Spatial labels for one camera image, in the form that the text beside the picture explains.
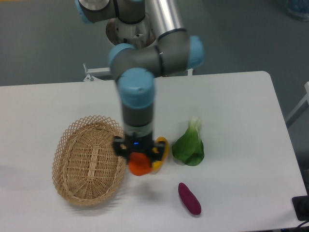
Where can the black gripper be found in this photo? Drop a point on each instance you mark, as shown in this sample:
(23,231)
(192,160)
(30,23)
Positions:
(132,143)

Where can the orange fruit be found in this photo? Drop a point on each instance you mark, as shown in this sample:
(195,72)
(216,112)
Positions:
(139,164)

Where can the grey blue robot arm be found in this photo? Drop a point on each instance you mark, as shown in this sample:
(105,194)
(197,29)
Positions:
(134,65)

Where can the oval wicker basket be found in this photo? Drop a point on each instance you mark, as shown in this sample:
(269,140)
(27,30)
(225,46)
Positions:
(86,170)

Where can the yellow mango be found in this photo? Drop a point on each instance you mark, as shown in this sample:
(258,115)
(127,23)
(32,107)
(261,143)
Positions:
(164,150)

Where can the green bok choy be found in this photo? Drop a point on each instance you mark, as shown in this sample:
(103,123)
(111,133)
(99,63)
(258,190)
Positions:
(189,148)

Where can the purple sweet potato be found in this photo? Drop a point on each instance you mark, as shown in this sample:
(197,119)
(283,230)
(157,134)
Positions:
(189,199)

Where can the black device at edge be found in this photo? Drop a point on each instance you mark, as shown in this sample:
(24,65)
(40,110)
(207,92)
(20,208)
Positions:
(301,207)

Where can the blue object top right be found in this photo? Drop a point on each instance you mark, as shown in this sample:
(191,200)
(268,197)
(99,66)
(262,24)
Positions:
(298,9)

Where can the white frame at right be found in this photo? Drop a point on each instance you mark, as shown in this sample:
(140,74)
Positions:
(299,109)

